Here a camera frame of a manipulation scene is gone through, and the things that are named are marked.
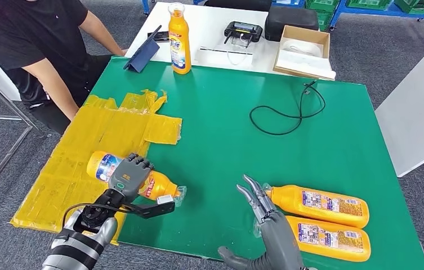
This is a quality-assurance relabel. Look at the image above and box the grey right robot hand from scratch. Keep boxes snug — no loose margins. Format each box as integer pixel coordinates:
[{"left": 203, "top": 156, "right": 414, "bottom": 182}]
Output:
[{"left": 217, "top": 174, "right": 307, "bottom": 270}]

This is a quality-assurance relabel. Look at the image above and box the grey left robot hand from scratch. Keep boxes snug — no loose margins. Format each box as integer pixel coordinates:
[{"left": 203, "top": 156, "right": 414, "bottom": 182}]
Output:
[{"left": 108, "top": 153, "right": 155, "bottom": 204}]

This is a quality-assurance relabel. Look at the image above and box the orange detergent bottle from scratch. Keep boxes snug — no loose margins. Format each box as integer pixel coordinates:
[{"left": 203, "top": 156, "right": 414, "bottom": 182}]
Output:
[
  {"left": 86, "top": 151, "right": 188, "bottom": 208},
  {"left": 168, "top": 2, "right": 193, "bottom": 75},
  {"left": 252, "top": 216, "right": 372, "bottom": 263},
  {"left": 263, "top": 183, "right": 370, "bottom": 229}
]

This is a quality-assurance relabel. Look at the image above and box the yellow taped cardboard sheet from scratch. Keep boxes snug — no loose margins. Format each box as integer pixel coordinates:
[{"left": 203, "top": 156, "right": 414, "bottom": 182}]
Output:
[{"left": 10, "top": 89, "right": 184, "bottom": 245}]

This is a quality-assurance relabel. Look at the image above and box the tablet in blue case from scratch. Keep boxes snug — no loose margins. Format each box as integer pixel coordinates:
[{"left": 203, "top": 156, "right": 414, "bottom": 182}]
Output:
[{"left": 123, "top": 25, "right": 161, "bottom": 73}]

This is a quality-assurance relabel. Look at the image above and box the black smartphone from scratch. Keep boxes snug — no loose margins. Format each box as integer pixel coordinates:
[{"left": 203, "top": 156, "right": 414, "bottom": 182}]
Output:
[{"left": 147, "top": 31, "right": 170, "bottom": 42}]

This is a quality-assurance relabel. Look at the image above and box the thin black strip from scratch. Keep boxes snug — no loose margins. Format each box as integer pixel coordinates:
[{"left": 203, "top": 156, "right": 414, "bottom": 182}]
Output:
[{"left": 200, "top": 47, "right": 254, "bottom": 55}]

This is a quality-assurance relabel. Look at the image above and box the person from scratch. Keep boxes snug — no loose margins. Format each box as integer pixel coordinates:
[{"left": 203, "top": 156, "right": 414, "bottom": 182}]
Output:
[{"left": 0, "top": 0, "right": 128, "bottom": 135}]

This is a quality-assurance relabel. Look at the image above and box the white foam sheet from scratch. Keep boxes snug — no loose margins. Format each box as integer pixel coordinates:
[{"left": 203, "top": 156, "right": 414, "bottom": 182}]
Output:
[{"left": 275, "top": 48, "right": 337, "bottom": 79}]

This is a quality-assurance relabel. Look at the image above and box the black handheld controller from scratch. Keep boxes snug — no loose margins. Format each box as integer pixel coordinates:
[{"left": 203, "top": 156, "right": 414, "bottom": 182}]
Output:
[{"left": 224, "top": 21, "right": 264, "bottom": 44}]

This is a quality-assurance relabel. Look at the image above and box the white side table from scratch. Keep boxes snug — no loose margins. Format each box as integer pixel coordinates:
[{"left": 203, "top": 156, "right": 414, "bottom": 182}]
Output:
[{"left": 374, "top": 29, "right": 424, "bottom": 191}]

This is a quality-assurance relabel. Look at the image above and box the black chair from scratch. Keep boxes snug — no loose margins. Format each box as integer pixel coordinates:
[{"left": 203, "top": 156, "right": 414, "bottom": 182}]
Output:
[{"left": 204, "top": 0, "right": 273, "bottom": 12}]

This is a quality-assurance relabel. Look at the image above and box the open cardboard box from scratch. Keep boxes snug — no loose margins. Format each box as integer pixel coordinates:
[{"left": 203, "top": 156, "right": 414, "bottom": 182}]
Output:
[{"left": 273, "top": 25, "right": 337, "bottom": 81}]

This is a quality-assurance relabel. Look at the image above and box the black carry case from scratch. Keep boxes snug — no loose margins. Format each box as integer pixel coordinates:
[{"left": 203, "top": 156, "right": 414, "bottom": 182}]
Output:
[{"left": 264, "top": 5, "right": 320, "bottom": 42}]

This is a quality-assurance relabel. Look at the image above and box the green plastic crate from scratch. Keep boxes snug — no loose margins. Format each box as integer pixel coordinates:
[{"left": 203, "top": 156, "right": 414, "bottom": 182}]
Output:
[
  {"left": 305, "top": 0, "right": 342, "bottom": 12},
  {"left": 394, "top": 0, "right": 424, "bottom": 14},
  {"left": 346, "top": 0, "right": 394, "bottom": 11},
  {"left": 316, "top": 11, "right": 334, "bottom": 32}
]

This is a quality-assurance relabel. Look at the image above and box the blue metal rack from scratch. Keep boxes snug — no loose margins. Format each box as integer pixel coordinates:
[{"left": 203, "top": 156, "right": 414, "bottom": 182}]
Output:
[{"left": 328, "top": 0, "right": 424, "bottom": 39}]

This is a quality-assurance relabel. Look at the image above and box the grey metal frame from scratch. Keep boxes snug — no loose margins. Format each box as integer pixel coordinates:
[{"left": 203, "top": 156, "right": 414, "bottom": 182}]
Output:
[{"left": 0, "top": 63, "right": 43, "bottom": 230}]

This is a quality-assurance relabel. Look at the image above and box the black cable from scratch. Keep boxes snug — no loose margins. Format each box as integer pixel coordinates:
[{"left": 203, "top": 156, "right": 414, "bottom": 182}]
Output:
[{"left": 249, "top": 80, "right": 327, "bottom": 136}]

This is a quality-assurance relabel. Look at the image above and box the white cable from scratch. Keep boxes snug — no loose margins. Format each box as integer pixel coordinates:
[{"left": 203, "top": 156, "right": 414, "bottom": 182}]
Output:
[{"left": 226, "top": 32, "right": 254, "bottom": 66}]

